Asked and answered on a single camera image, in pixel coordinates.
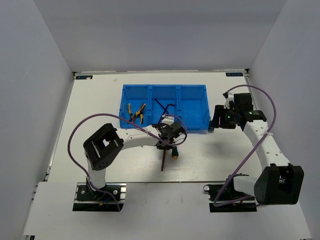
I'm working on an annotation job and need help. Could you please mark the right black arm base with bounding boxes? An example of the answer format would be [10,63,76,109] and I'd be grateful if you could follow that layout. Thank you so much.
[203,183,257,213]

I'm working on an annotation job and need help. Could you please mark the orange-handled small pliers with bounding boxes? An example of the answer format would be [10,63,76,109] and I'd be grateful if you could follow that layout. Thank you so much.
[127,103,135,123]

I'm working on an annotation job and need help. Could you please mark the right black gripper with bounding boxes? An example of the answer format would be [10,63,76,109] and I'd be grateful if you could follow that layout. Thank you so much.
[210,105,239,129]

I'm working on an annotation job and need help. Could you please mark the right corner logo sticker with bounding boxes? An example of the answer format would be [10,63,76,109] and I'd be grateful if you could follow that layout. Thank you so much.
[225,72,244,77]

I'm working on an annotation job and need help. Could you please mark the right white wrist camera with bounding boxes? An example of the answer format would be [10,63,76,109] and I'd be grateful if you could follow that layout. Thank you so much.
[222,92,234,109]

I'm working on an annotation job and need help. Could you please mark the green orange-tipped screwdriver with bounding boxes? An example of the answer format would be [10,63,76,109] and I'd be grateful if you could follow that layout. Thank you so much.
[171,146,179,159]

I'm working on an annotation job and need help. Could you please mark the large hex key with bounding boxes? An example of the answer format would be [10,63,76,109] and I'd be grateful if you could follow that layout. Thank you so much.
[160,150,166,172]

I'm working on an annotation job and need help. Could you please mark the yellow-handled needle-nose pliers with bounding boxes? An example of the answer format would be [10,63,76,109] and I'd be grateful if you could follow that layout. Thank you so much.
[132,103,146,125]

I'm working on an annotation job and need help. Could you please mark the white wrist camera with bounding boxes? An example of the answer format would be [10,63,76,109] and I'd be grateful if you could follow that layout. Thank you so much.
[160,115,174,125]
[222,92,234,109]

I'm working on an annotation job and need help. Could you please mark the dark hex key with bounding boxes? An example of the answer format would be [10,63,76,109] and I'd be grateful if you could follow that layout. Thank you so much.
[161,103,176,119]

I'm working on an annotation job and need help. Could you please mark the blue three-compartment plastic bin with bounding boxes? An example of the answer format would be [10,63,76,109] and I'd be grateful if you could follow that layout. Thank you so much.
[119,84,210,131]

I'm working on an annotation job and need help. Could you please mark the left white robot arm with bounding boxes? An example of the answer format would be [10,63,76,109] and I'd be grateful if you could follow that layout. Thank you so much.
[83,121,186,200]

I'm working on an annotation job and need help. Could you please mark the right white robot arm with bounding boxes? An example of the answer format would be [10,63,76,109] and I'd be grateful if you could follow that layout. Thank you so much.
[210,92,304,207]

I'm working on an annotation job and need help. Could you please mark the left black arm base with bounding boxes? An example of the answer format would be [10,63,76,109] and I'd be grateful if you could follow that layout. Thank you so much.
[72,183,127,212]

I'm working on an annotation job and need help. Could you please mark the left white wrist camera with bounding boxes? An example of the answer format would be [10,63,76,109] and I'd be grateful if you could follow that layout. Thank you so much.
[160,115,174,125]

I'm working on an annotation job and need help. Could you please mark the thin hex key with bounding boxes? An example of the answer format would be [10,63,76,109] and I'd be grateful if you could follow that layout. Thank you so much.
[154,98,167,113]

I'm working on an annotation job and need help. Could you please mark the corner logo sticker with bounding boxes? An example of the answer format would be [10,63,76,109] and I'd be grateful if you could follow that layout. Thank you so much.
[225,72,244,77]
[75,75,93,80]

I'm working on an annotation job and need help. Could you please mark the left corner logo sticker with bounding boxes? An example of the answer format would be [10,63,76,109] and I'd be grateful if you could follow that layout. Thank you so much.
[75,75,93,80]

